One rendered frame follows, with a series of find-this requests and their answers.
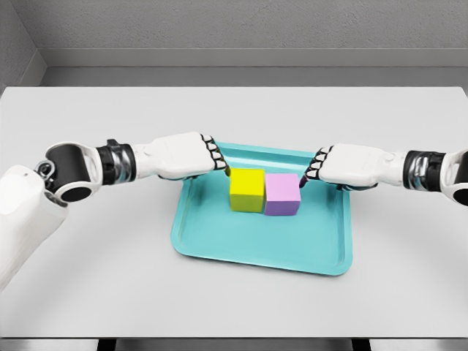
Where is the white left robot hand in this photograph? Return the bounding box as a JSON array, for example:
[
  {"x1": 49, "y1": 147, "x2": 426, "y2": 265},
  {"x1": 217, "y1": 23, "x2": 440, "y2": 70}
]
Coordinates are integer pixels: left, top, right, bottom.
[{"x1": 152, "y1": 132, "x2": 232, "y2": 181}]

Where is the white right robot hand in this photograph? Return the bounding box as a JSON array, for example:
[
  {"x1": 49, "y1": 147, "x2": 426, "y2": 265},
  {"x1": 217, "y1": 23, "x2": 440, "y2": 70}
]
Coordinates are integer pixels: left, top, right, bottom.
[{"x1": 298, "y1": 143, "x2": 385, "y2": 192}]

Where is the yellow cube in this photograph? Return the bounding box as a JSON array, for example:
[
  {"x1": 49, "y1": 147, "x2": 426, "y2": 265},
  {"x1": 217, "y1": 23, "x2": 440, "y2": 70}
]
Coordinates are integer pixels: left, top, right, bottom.
[{"x1": 229, "y1": 167, "x2": 266, "y2": 213}]

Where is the pink cube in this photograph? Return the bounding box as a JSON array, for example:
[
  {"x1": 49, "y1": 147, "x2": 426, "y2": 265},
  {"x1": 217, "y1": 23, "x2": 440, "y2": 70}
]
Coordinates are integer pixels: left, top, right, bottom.
[{"x1": 263, "y1": 173, "x2": 302, "y2": 217}]

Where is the teal tray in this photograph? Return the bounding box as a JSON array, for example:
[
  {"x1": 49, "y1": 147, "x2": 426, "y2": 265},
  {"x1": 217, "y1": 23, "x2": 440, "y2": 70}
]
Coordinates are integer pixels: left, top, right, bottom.
[{"x1": 170, "y1": 140, "x2": 354, "y2": 277}]

